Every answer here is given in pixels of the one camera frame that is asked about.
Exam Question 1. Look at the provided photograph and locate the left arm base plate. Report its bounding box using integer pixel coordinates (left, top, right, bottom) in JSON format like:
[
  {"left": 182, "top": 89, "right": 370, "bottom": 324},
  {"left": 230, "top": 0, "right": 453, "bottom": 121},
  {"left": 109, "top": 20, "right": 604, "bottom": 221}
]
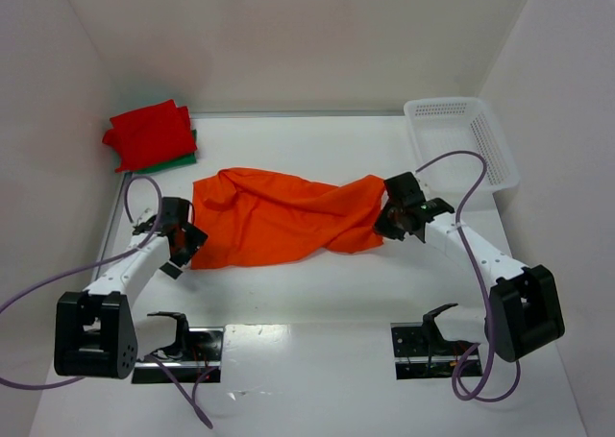
[{"left": 131, "top": 327, "right": 225, "bottom": 384}]

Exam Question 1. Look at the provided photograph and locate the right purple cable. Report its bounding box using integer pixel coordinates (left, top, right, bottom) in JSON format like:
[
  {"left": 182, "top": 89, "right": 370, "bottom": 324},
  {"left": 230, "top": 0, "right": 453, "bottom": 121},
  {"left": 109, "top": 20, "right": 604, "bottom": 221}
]
[{"left": 414, "top": 150, "right": 523, "bottom": 402}]

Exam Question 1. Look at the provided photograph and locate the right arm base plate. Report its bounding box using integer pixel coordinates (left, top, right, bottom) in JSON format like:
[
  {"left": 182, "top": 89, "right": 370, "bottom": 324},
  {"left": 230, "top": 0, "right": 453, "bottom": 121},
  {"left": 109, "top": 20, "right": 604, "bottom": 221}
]
[{"left": 390, "top": 324, "right": 471, "bottom": 380}]

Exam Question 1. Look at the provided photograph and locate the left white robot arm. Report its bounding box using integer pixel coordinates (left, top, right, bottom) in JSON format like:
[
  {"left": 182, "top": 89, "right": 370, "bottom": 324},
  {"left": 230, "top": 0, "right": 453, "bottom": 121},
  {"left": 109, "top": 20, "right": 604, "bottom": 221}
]
[{"left": 53, "top": 197, "right": 208, "bottom": 379}]

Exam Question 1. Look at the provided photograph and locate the folded green t shirt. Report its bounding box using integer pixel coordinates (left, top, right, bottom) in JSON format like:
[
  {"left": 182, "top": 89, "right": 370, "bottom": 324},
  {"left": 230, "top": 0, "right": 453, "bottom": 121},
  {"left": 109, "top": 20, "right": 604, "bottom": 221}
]
[{"left": 129, "top": 130, "right": 197, "bottom": 174}]

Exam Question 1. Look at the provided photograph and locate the folded red t shirt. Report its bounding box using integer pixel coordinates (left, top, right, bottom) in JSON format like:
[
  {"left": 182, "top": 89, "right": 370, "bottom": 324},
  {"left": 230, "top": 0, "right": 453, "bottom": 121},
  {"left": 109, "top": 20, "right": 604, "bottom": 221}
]
[{"left": 102, "top": 100, "right": 197, "bottom": 173}]

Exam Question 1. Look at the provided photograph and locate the orange t shirt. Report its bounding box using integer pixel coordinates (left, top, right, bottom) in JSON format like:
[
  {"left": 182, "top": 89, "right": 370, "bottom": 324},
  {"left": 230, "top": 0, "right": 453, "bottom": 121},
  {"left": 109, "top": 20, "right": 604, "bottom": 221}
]
[{"left": 191, "top": 167, "right": 384, "bottom": 270}]

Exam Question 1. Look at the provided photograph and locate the white plastic basket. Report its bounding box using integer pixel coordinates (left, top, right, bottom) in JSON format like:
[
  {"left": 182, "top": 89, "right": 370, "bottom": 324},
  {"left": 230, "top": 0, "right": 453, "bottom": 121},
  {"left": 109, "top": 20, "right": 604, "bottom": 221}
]
[{"left": 404, "top": 97, "right": 520, "bottom": 195}]

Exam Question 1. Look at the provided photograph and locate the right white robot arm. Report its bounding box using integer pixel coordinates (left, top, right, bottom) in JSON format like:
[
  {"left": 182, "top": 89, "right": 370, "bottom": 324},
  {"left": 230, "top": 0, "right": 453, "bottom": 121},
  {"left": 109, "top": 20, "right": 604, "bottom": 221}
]
[{"left": 374, "top": 172, "right": 565, "bottom": 363}]

